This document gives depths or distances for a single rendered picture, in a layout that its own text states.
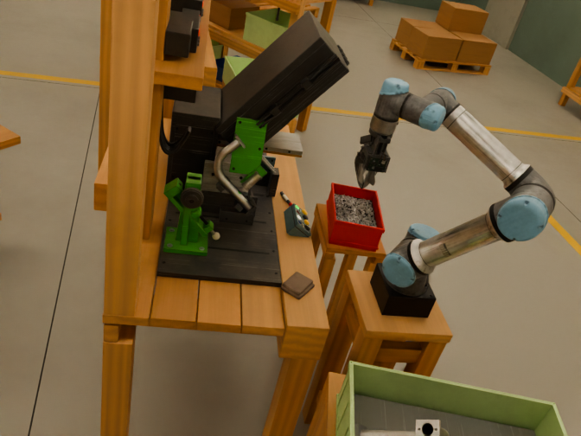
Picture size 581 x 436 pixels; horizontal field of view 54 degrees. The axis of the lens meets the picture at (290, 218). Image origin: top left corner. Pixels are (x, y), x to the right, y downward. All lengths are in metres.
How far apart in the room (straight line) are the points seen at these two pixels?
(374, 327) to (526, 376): 1.64
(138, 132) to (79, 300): 1.81
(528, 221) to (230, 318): 0.92
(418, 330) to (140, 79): 1.25
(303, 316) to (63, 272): 1.77
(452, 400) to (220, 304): 0.76
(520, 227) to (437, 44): 6.51
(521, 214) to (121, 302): 1.14
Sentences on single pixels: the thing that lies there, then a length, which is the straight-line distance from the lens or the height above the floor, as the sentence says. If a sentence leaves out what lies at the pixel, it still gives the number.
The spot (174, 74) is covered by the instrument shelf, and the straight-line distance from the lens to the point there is 1.67.
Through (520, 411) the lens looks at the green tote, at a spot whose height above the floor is 0.91.
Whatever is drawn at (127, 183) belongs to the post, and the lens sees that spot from 1.50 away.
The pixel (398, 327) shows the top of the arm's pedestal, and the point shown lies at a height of 0.85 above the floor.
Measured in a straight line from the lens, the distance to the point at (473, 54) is 8.41.
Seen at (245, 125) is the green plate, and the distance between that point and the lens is 2.12.
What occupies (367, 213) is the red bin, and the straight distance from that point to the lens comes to 2.49.
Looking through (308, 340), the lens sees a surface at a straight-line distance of 1.86.
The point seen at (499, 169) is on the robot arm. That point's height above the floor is 1.49.
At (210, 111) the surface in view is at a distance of 2.21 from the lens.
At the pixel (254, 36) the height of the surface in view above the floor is 0.78.
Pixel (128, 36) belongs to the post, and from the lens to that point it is 1.34.
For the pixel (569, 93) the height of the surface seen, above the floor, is 0.21.
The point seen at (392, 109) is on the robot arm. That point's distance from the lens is 1.65.
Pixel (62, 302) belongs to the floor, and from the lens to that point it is 3.12.
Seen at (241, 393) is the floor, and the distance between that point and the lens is 2.76.
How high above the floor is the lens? 2.14
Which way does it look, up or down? 33 degrees down
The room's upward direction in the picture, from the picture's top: 14 degrees clockwise
